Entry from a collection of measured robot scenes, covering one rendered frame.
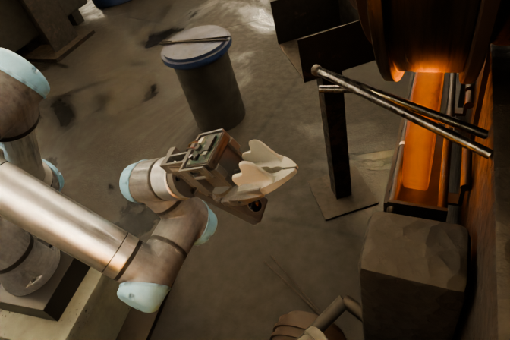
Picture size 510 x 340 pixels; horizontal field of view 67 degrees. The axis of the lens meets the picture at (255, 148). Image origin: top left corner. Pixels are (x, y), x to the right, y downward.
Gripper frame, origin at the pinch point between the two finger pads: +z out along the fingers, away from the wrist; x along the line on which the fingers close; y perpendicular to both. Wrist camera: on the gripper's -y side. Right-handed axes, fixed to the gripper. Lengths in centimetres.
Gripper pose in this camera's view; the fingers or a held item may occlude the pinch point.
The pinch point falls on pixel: (291, 172)
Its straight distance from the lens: 50.9
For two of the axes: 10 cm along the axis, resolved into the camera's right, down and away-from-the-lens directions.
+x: 3.4, -7.7, 5.4
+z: 7.4, -1.3, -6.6
